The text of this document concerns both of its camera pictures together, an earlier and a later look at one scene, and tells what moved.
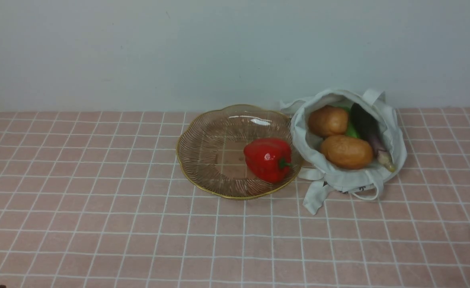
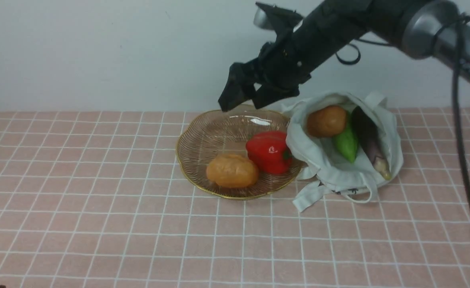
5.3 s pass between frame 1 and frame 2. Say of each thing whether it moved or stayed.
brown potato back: stayed
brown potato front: moved
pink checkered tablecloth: stayed
